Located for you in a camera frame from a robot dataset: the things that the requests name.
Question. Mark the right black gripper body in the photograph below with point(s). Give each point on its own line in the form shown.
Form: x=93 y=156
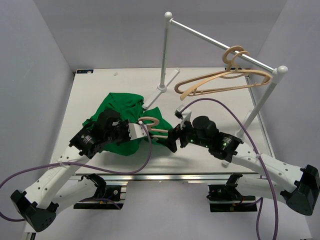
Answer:
x=187 y=135

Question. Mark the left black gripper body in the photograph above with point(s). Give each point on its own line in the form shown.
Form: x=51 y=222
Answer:
x=119 y=134

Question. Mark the green t shirt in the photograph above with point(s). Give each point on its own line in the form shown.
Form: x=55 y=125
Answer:
x=130 y=107

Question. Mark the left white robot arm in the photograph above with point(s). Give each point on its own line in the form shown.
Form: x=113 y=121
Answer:
x=40 y=203

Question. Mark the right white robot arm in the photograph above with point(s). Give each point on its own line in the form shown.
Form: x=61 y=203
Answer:
x=297 y=187

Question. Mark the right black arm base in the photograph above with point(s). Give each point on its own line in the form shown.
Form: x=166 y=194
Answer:
x=224 y=198

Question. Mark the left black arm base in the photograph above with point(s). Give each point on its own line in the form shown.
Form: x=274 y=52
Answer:
x=108 y=196

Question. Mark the blue label sticker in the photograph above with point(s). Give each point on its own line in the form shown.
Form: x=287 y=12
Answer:
x=84 y=71

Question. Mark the white clothes rack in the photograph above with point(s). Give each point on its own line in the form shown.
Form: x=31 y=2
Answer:
x=272 y=76

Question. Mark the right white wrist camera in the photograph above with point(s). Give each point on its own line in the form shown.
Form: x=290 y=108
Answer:
x=184 y=114

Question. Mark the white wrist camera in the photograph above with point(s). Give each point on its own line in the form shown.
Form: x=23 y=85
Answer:
x=137 y=131
x=184 y=114

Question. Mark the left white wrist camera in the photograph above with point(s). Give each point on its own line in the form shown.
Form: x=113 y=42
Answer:
x=137 y=131

